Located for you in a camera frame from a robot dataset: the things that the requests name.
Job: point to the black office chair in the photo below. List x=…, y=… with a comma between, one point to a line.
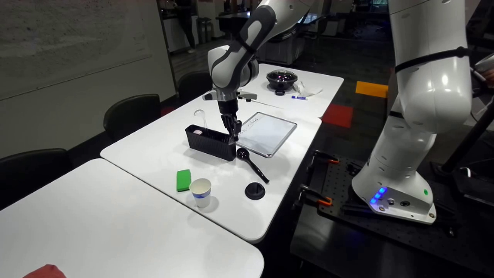
x=26, y=171
x=192, y=83
x=129, y=114

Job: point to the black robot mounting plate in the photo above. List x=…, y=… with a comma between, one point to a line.
x=348, y=239

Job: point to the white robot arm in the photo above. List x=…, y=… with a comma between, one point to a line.
x=432, y=92

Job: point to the round black cap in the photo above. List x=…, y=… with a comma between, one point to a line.
x=254, y=190

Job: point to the black glass pot lid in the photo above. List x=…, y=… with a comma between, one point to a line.
x=280, y=80

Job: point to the orange black clamp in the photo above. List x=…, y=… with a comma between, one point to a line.
x=321, y=156
x=313, y=197

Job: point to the white paper cup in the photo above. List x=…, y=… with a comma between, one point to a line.
x=200, y=190

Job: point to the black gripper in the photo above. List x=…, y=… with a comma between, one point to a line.
x=228, y=117

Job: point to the black slotted ladle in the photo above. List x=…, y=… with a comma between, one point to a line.
x=243, y=154

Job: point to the blue whiteboard marker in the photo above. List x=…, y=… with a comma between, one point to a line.
x=297, y=95

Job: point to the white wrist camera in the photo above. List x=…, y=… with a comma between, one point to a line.
x=247, y=95

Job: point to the clear plastic wrapper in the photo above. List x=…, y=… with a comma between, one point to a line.
x=305, y=91

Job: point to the red cloth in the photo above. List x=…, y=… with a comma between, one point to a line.
x=47, y=270

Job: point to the green eraser block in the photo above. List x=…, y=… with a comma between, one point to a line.
x=182, y=179

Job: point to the small framed whiteboard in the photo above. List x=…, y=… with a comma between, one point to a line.
x=263, y=132

